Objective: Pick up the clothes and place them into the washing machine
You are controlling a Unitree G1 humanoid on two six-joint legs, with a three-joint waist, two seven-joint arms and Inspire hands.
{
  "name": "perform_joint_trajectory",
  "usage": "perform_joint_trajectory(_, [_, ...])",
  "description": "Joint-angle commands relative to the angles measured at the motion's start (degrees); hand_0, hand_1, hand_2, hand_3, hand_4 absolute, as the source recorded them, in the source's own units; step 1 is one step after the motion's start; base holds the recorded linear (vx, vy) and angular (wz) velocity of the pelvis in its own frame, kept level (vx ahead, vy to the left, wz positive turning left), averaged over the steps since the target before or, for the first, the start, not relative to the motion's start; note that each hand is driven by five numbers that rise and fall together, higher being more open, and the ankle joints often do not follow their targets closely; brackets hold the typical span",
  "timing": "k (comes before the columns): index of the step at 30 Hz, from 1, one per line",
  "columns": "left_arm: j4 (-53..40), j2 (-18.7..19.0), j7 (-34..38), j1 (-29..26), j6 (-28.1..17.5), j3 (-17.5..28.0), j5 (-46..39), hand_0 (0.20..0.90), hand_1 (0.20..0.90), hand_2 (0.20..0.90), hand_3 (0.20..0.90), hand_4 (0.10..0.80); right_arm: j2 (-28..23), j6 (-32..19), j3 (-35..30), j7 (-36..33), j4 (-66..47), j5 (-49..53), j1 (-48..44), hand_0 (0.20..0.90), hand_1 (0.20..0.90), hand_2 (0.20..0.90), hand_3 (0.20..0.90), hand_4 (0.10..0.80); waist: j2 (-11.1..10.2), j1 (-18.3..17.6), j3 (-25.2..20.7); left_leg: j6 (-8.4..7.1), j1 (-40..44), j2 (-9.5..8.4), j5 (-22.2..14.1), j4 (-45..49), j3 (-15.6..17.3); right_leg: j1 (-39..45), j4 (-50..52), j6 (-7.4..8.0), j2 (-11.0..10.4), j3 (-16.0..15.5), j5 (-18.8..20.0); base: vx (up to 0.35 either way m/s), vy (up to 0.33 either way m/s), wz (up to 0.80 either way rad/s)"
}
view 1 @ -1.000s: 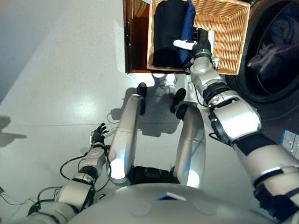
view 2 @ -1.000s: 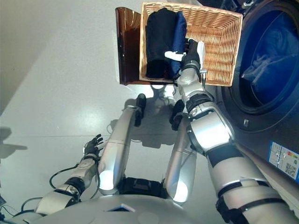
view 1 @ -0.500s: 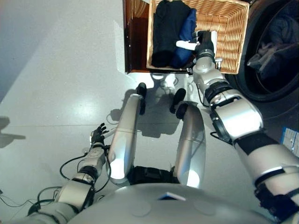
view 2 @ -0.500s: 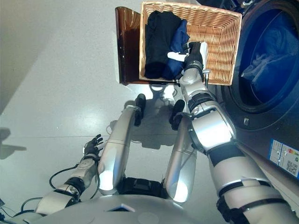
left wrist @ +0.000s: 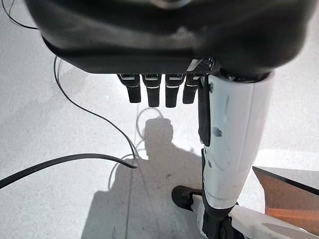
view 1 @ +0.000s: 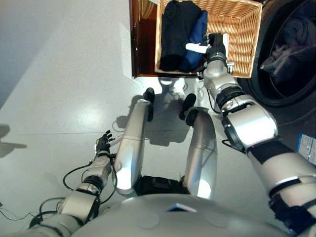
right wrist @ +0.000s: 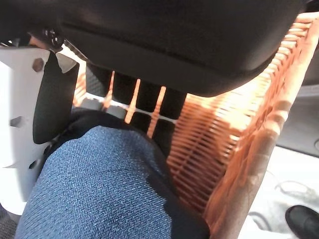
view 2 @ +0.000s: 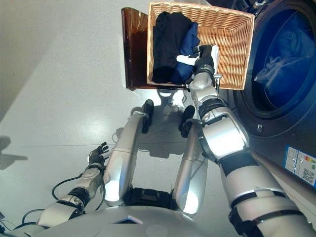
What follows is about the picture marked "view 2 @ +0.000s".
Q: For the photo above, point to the robot right hand black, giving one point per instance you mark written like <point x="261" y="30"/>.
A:
<point x="205" y="58"/>

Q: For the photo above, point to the robot left hand black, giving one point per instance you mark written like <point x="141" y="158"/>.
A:
<point x="97" y="156"/>

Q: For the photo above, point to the blue garment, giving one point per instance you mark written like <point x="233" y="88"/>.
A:
<point x="185" y="71"/>

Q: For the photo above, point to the black garment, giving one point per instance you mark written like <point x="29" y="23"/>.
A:
<point x="168" y="44"/>

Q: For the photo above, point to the white garment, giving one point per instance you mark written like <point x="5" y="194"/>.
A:
<point x="284" y="66"/>

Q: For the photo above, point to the robot left arm silver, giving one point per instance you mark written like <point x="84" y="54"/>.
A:
<point x="61" y="209"/>

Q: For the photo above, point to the robot right arm silver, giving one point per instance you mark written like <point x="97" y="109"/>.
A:
<point x="247" y="177"/>

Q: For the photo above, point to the grey front-load washing machine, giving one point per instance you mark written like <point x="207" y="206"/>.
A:
<point x="271" y="128"/>

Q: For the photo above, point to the rectangular wicker laundry basket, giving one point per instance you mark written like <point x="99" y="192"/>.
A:
<point x="227" y="49"/>

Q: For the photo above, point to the glossy brown stool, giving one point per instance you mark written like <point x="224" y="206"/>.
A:
<point x="134" y="61"/>

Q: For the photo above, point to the grey robot torso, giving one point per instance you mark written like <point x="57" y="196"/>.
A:
<point x="138" y="224"/>

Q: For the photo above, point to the robot right leg silver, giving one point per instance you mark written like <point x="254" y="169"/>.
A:
<point x="191" y="177"/>

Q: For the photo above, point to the large blue energy label sticker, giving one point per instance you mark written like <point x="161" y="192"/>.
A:
<point x="301" y="165"/>

